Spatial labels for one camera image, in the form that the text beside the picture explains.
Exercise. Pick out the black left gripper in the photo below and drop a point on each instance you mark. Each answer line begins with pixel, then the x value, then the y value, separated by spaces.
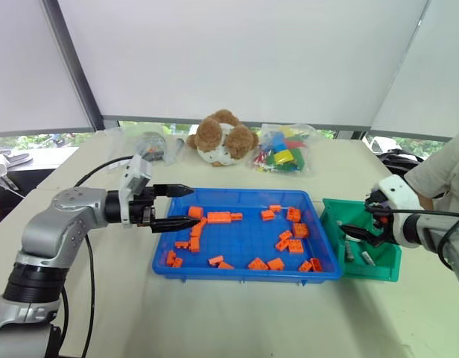
pixel 144 209

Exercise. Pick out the grey battery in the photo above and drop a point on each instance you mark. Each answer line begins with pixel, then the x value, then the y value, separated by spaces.
pixel 349 251

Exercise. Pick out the white battery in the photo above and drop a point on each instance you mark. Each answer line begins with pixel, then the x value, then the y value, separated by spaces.
pixel 367 258

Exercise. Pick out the green plastic bin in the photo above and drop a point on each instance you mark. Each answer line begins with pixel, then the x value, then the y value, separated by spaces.
pixel 335 212

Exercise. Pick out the dark window post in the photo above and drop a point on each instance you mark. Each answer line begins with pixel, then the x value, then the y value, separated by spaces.
pixel 75 67

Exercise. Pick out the person in white shirt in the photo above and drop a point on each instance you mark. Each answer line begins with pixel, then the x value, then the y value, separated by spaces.
pixel 447 175

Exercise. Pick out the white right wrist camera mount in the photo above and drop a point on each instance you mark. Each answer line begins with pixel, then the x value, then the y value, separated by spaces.
pixel 399 197

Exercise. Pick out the long orange building block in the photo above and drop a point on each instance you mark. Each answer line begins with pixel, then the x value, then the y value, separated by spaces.
pixel 220 217

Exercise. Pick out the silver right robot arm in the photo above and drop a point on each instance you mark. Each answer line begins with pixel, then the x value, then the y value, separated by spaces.
pixel 443 238

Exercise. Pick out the clear bag with grey parts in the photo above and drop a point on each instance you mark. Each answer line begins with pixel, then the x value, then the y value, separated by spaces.
pixel 151 146

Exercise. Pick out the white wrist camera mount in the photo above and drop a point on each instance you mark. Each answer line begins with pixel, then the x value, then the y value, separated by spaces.
pixel 136 173
pixel 399 197

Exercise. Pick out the small clear plastic bag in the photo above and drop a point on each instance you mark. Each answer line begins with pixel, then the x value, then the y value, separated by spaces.
pixel 174 150

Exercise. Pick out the dark side desk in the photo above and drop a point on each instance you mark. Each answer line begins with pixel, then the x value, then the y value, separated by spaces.
pixel 13 186

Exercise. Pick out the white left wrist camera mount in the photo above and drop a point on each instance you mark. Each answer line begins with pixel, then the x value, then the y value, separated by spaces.
pixel 136 173

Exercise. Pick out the blue plastic bin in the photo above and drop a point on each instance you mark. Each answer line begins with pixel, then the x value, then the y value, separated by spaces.
pixel 244 238

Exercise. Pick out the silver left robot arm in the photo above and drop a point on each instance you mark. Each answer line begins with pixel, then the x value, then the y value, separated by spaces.
pixel 47 223

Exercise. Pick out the brown and white plush toy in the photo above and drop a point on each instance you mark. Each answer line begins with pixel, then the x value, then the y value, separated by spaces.
pixel 222 138

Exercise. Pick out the black slippers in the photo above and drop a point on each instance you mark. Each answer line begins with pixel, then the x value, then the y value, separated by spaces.
pixel 13 157

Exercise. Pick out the bag of coloured blocks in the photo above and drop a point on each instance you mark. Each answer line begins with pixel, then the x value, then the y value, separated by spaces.
pixel 283 151

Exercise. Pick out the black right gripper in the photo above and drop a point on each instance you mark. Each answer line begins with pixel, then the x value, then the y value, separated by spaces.
pixel 389 229

